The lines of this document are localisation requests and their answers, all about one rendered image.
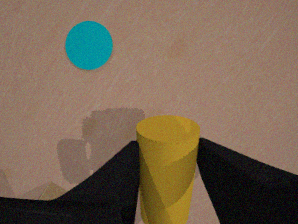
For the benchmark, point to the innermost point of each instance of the yellow cylinder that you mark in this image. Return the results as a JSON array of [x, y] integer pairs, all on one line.
[[168, 147]]

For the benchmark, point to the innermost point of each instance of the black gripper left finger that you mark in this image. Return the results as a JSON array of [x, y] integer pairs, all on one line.
[[109, 196]]

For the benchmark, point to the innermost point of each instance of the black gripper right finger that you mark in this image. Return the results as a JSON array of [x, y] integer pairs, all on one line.
[[244, 190]]

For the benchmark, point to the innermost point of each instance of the cyan circle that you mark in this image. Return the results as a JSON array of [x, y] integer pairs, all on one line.
[[88, 45]]

